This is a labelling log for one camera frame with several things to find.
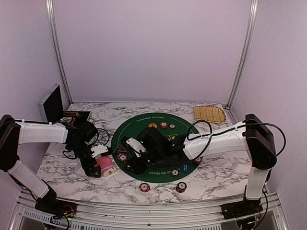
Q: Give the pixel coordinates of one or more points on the black triangular all-in button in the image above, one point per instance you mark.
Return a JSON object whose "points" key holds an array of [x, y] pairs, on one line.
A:
{"points": [[119, 149]]}

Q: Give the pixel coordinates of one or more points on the round green poker mat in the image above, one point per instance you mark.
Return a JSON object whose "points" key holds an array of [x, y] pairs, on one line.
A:
{"points": [[133, 126]]}

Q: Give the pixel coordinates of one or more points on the blue small blind button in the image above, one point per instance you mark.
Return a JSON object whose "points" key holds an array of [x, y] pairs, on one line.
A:
{"points": [[185, 168]]}

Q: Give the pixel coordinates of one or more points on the left aluminium frame post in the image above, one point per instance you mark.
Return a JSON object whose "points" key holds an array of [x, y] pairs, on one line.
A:
{"points": [[56, 47]]}

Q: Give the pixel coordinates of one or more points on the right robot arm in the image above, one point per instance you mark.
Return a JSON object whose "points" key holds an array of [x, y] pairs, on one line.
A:
{"points": [[250, 135]]}

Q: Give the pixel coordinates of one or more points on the aluminium poker chip case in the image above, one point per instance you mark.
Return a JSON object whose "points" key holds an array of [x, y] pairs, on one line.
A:
{"points": [[53, 111]]}

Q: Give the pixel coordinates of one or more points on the red poker chips moved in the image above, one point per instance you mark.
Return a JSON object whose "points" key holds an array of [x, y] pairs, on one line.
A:
{"points": [[164, 125]]}

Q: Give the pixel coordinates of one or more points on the white red card box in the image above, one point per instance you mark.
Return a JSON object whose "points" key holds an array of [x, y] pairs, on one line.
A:
{"points": [[109, 171]]}

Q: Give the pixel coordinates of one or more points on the front aluminium rail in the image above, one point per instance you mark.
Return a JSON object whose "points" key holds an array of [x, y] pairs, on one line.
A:
{"points": [[200, 215]]}

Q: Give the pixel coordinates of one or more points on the aluminium frame post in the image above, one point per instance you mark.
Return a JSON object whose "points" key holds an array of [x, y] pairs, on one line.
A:
{"points": [[245, 50], [56, 47]]}

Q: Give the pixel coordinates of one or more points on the orange big blind button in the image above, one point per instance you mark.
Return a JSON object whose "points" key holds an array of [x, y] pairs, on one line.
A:
{"points": [[152, 125]]}

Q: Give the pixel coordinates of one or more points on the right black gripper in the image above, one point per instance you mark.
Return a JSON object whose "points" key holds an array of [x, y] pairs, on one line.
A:
{"points": [[138, 168]]}

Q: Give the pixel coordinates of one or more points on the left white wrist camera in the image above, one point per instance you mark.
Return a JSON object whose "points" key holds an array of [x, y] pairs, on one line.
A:
{"points": [[100, 150]]}

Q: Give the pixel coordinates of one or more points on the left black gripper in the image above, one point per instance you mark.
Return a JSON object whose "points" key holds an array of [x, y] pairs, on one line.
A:
{"points": [[89, 172]]}

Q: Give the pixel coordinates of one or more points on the pink playing card deck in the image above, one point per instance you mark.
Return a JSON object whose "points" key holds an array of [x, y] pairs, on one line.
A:
{"points": [[105, 163]]}

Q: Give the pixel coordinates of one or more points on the dark red poker chip stack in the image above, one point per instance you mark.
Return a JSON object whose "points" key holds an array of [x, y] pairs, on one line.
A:
{"points": [[181, 187]]}

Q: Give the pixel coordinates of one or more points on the right aluminium frame post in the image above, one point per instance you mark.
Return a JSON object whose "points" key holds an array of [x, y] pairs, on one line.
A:
{"points": [[245, 50]]}

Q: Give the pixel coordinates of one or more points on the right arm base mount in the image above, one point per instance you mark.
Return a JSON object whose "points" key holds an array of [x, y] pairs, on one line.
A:
{"points": [[239, 209]]}

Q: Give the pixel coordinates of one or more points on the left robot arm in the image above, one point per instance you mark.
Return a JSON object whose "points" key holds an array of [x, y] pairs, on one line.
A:
{"points": [[14, 133]]}

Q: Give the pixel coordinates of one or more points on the woven bamboo tray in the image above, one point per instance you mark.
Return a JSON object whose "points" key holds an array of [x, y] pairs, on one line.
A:
{"points": [[209, 113]]}

